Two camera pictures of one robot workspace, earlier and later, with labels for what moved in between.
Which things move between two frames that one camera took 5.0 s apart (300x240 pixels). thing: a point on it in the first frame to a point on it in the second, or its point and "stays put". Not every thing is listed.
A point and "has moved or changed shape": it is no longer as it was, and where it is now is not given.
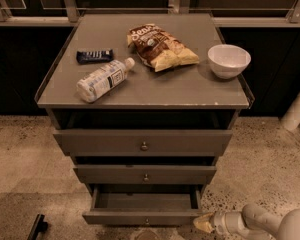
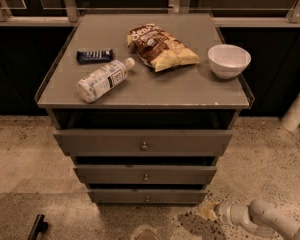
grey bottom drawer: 144,204 has moved or changed shape
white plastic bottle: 103,80 stays put
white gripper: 220,221 to 222,210
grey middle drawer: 145,174 stays put
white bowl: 228,60 stays put
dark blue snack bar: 94,56 stays put
